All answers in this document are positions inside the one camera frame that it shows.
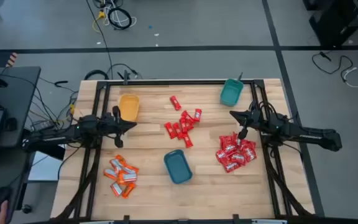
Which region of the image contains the small black desk device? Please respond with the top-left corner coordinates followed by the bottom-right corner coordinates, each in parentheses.
top-left (4, 117), bottom-right (18, 132)

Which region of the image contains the black floor cable with plug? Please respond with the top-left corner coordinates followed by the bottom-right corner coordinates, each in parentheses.
top-left (311, 50), bottom-right (354, 82)

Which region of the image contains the orange black striped marker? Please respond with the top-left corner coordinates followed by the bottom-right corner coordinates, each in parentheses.
top-left (5, 52), bottom-right (19, 68)

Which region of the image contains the black metal table frame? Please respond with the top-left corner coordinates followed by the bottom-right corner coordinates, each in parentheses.
top-left (50, 79), bottom-right (317, 224)

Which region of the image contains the black computer mouse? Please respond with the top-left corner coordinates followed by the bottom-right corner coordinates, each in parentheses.
top-left (0, 185), bottom-right (12, 215)

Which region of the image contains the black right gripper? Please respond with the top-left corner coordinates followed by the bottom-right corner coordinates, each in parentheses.
top-left (229, 110), bottom-right (263, 130)

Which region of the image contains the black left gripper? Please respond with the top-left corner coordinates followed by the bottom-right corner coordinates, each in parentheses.
top-left (106, 115), bottom-right (137, 136)

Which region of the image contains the long black floor cable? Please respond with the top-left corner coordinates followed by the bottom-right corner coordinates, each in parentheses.
top-left (85, 0), bottom-right (114, 80)

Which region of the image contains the black looped cable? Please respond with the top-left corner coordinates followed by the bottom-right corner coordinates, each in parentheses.
top-left (83, 68), bottom-right (110, 81)

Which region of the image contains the black cabinet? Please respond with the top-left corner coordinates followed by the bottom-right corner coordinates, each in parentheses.
top-left (303, 0), bottom-right (358, 48)

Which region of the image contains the white board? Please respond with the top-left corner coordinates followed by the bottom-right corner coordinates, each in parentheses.
top-left (27, 143), bottom-right (67, 182)

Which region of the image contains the dark blue plastic bin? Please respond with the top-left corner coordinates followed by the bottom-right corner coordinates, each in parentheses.
top-left (163, 149), bottom-right (194, 185)

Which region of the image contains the black cable with plugs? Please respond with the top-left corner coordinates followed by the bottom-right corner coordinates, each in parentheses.
top-left (106, 63), bottom-right (143, 81)

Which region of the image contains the black coiled cable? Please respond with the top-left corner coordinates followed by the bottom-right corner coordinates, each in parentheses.
top-left (107, 6), bottom-right (133, 31)

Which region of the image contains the green plastic bin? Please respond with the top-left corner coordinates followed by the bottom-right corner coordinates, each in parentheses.
top-left (219, 78), bottom-right (244, 108)

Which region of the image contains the grey desk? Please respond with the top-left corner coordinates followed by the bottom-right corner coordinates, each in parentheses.
top-left (0, 66), bottom-right (42, 224)

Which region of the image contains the yellow plastic bin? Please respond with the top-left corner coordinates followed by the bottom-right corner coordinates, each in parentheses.
top-left (117, 93), bottom-right (140, 123)

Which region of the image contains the yellow cable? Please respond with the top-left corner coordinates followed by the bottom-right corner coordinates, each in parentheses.
top-left (91, 11), bottom-right (107, 34)

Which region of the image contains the black cable bundle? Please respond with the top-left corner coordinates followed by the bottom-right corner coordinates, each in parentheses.
top-left (0, 71), bottom-right (80, 131)

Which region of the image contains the white cable bundle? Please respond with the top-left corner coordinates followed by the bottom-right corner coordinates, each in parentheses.
top-left (103, 0), bottom-right (138, 29)

